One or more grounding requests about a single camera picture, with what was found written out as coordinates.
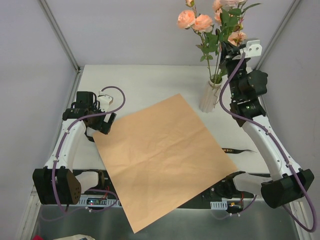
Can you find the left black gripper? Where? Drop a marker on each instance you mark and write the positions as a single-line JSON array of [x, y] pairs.
[[104, 126]]

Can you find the pink artificial flower stem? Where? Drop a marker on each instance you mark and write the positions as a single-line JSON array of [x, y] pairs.
[[203, 27], [237, 37], [186, 19], [225, 7]]

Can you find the right white cable duct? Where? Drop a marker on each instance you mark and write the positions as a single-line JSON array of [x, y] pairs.
[[225, 205]]

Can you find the green and peach wrapping paper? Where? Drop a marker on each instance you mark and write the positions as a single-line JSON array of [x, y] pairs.
[[159, 158]]

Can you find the red object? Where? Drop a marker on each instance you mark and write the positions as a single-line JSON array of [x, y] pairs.
[[37, 237]]

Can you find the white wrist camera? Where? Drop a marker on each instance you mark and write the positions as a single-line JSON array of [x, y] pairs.
[[104, 99], [252, 48]]

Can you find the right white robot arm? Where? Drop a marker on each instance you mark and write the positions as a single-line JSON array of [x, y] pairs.
[[288, 181]]

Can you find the beige cloth bag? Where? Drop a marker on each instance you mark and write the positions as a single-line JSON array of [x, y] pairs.
[[76, 237]]

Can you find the black gold-lettered ribbon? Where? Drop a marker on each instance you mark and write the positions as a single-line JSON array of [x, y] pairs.
[[236, 151]]

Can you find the aluminium frame post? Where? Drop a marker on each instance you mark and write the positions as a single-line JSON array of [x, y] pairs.
[[279, 30], [59, 34]]

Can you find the left white cable duct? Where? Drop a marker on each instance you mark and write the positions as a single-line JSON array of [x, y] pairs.
[[89, 201]]

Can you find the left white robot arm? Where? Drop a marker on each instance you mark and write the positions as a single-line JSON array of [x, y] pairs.
[[56, 182]]

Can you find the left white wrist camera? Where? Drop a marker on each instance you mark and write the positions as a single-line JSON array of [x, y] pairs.
[[104, 99]]

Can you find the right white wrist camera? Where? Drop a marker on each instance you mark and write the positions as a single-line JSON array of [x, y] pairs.
[[252, 48]]

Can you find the right aluminium frame post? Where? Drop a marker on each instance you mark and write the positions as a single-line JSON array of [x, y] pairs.
[[279, 30]]

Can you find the white ribbed ceramic vase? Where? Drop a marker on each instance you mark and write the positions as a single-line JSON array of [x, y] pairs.
[[210, 97]]

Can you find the left aluminium frame post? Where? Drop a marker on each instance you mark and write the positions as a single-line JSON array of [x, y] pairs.
[[59, 34]]

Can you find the white cable duct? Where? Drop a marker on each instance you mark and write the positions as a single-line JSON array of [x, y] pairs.
[[225, 205], [89, 201]]

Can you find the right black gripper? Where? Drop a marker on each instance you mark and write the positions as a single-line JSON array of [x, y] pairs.
[[230, 56]]

